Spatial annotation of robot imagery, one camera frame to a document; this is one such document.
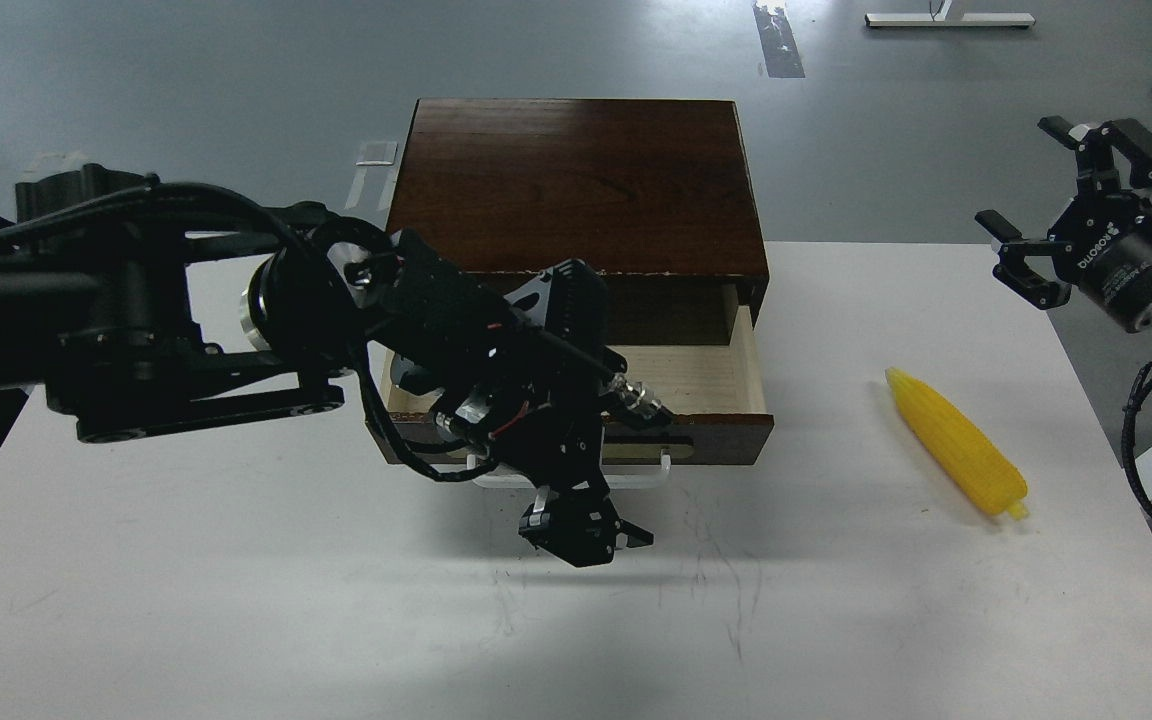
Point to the yellow plastic corn cob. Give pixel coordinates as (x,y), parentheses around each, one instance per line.
(969,458)

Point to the grey floor tape strip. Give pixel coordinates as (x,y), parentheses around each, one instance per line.
(781,56)

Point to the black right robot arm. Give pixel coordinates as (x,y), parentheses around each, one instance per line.
(1138,394)

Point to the wooden drawer with white handle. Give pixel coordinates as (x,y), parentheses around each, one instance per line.
(716,393)

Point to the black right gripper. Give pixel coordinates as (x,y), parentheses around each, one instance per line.
(1102,241)

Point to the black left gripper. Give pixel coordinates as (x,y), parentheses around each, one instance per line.
(550,433)

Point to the dark wooden cabinet box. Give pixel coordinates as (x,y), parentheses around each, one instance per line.
(654,194)

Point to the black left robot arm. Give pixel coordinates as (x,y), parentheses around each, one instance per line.
(147,308)

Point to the white metal stand base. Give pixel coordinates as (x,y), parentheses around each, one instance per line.
(949,15)

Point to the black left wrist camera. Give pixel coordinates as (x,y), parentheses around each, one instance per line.
(543,344)

